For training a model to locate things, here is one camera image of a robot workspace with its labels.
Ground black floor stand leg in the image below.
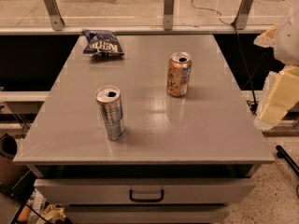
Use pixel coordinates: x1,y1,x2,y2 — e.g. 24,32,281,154
276,145,299,176

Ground blue chip bag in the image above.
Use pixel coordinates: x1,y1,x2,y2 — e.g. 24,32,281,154
82,30,123,57

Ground black drawer handle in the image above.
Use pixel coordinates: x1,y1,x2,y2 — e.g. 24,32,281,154
129,189,164,203

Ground orange soda can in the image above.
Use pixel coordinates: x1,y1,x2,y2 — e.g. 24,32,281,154
167,52,192,97

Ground black cable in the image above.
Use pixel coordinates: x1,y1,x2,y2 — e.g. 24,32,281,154
188,0,260,114

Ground grey lower drawer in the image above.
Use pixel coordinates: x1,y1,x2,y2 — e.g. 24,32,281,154
66,205,229,224

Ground silver redbull can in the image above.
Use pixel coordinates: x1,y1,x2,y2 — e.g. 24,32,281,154
95,85,125,141

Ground metal bracket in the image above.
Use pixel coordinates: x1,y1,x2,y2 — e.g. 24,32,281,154
163,0,175,31
233,0,254,30
43,0,64,31

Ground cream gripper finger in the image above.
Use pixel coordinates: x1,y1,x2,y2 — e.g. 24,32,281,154
253,65,299,131
253,23,278,48

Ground grey drawer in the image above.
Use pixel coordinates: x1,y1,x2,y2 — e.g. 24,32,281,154
35,178,255,205
66,205,229,224

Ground grey upper drawer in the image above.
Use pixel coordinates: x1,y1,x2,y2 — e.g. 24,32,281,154
35,178,255,205

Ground yellow snack bag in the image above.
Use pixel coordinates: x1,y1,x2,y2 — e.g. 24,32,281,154
36,204,66,224

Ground right metal bracket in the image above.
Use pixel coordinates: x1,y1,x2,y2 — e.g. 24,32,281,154
233,0,254,30

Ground middle metal bracket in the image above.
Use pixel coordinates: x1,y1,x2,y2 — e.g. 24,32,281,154
163,0,175,31

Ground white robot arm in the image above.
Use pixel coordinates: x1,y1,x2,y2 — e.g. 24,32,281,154
254,4,299,131

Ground black round object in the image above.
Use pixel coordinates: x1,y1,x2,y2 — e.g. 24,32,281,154
0,133,17,160

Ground left metal bracket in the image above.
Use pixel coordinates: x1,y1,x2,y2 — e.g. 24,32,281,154
43,0,64,31

